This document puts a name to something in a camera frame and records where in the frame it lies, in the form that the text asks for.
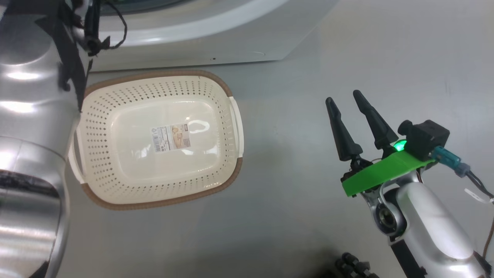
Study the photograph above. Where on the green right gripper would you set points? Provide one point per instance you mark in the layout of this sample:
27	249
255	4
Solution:
382	172

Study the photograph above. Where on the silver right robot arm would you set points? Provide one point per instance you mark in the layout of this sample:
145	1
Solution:
432	224

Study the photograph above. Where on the black knobbed robot base part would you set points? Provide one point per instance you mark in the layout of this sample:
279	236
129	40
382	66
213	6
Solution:
355	266

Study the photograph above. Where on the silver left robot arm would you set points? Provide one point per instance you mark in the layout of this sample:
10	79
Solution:
31	154

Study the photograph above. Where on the white front-load washing machine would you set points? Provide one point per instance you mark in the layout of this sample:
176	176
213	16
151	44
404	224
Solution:
212	38

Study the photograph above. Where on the white basket product label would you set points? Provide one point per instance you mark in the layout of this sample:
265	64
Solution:
171	137

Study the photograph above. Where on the cream perforated laundry basket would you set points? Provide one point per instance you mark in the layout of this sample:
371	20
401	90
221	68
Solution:
127	173

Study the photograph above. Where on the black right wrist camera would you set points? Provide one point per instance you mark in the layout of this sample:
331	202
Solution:
426	139

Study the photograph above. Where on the teal right camera connector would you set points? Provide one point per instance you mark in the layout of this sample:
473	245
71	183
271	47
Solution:
447	158

